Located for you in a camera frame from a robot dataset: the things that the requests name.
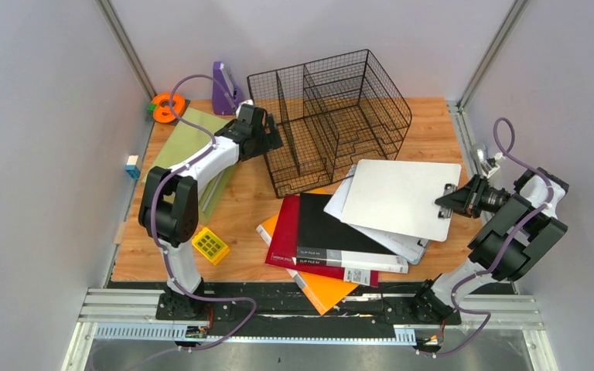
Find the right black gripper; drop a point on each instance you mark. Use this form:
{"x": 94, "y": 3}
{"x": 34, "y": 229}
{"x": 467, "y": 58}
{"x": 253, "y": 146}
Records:
{"x": 466, "y": 199}

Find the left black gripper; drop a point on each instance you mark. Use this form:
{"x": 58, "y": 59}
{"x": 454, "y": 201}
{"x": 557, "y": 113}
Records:
{"x": 270, "y": 141}

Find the black wire mesh basket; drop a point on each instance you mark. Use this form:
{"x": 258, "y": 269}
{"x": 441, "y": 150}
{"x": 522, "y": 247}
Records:
{"x": 330, "y": 113}

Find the papers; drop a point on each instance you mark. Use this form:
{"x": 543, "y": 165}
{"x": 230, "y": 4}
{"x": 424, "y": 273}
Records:
{"x": 410, "y": 248}

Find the green drawer cabinet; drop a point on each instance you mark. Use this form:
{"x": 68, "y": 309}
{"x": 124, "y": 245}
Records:
{"x": 186, "y": 141}

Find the white clipboard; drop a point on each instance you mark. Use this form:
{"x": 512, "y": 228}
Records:
{"x": 399, "y": 197}

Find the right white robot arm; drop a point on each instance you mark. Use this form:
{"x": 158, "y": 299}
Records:
{"x": 523, "y": 228}

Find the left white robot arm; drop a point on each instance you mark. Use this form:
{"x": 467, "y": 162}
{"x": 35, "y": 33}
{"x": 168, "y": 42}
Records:
{"x": 169, "y": 210}

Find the purple tape dispenser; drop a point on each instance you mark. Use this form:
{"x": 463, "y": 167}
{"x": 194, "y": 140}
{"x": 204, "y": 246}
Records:
{"x": 225, "y": 90}

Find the red folder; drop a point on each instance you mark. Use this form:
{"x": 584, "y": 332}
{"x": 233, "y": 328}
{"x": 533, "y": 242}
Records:
{"x": 282, "y": 248}

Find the black clip file folder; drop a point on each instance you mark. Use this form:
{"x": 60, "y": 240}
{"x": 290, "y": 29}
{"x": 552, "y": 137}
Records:
{"x": 324, "y": 240}

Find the orange tape roll holder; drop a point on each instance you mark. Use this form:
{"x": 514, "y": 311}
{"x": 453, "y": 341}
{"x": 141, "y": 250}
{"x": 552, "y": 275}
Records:
{"x": 159, "y": 111}

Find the yellow grid box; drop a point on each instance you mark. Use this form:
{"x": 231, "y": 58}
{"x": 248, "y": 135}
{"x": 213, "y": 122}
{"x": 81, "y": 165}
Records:
{"x": 210, "y": 246}

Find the blue white toy brick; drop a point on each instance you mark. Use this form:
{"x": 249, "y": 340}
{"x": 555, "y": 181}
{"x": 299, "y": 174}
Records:
{"x": 133, "y": 166}

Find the orange folder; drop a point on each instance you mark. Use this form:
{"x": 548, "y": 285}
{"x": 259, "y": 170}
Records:
{"x": 324, "y": 293}

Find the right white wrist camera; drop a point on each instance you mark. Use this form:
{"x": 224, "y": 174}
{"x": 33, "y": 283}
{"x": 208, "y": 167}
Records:
{"x": 491, "y": 166}

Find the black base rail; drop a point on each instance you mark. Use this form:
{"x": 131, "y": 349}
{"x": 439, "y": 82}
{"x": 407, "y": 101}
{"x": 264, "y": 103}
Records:
{"x": 284, "y": 311}

